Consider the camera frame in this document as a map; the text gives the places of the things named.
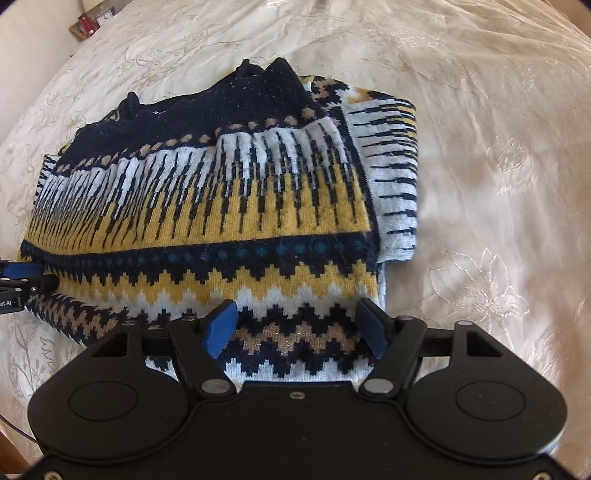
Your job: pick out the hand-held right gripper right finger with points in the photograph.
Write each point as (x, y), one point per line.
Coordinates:
(371, 330)

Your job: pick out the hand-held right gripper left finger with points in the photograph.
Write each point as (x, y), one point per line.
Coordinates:
(221, 328)

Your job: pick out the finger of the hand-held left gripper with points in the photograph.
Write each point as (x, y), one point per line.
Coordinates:
(41, 284)
(23, 270)

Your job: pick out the patterned navy yellow knit sweater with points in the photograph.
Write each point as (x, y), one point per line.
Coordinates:
(231, 207)

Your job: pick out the cream embroidered bed cover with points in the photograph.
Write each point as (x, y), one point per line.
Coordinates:
(485, 138)

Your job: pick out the small red box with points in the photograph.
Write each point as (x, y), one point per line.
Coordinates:
(87, 24)

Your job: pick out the small white alarm clock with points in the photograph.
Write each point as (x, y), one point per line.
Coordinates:
(107, 14)

